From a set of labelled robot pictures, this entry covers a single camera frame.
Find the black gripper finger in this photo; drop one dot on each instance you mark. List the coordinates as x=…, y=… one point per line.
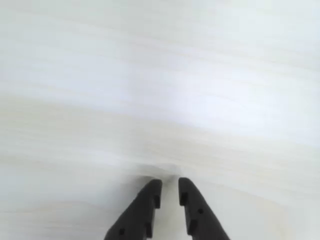
x=140, y=212
x=200, y=220

